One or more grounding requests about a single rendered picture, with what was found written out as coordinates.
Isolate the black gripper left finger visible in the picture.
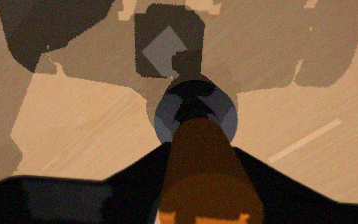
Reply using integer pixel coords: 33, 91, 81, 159
0, 142, 171, 224

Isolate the orange cylindrical knob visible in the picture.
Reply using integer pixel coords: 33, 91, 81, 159
159, 118, 264, 224

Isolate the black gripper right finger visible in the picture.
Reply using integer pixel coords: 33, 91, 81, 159
232, 146, 358, 224

